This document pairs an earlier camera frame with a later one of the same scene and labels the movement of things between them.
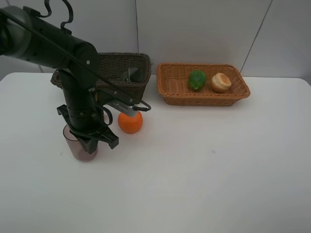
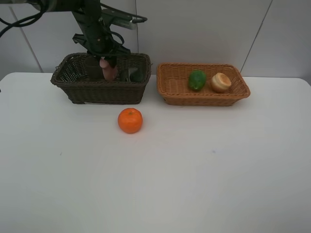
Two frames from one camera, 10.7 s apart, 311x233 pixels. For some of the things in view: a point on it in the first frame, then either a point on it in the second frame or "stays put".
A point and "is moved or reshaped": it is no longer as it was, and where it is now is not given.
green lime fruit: (197, 80) stays put
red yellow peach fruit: (220, 83) stays put
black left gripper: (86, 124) → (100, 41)
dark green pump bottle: (134, 74) stays put
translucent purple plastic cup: (76, 146) is moved or reshaped
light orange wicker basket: (173, 85) stays put
